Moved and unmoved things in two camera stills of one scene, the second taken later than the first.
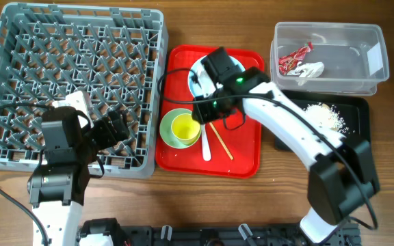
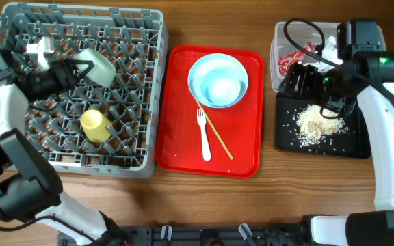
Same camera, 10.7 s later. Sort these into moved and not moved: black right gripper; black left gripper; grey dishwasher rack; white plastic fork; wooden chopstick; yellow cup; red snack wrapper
Moved: black right gripper; yellow cup; black left gripper
Not moved: white plastic fork; grey dishwasher rack; red snack wrapper; wooden chopstick
